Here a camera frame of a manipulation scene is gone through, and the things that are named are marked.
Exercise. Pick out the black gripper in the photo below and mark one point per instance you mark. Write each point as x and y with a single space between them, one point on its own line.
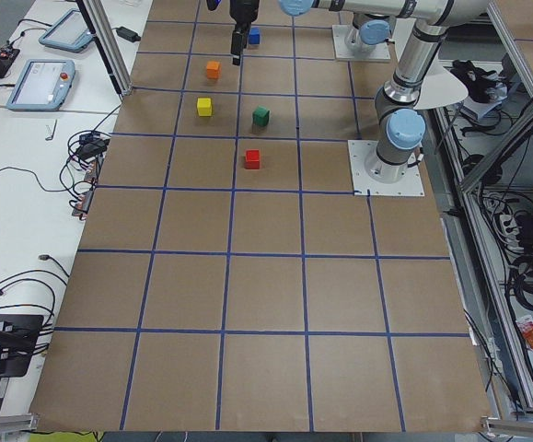
243 10

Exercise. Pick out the red wooden block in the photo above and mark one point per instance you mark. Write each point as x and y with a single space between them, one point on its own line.
252 159

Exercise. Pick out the blue wooden block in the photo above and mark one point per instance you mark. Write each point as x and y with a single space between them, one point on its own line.
254 37

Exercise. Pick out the orange wooden block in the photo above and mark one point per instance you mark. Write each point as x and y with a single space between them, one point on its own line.
213 70

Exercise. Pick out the yellow wooden block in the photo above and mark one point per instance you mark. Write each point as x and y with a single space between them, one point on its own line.
204 107

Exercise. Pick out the green wooden block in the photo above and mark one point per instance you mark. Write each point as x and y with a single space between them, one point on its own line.
261 116

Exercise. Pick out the black power adapter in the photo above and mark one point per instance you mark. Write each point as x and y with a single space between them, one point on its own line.
128 34

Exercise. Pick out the white chair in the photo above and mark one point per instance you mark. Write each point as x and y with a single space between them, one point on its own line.
440 88

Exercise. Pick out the teach pendant with red button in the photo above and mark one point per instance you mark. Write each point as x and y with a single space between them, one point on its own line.
43 85

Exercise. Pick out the metal allen key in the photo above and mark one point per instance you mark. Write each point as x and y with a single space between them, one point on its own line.
51 129

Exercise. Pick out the brown paper mat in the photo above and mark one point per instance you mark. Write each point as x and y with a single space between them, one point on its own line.
206 296

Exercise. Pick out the red snack wrapper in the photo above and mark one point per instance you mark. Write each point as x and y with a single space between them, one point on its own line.
525 326

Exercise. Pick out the aluminium frame post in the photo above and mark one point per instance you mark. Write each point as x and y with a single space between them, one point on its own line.
99 27

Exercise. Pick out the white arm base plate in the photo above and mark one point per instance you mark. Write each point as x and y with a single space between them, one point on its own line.
372 177

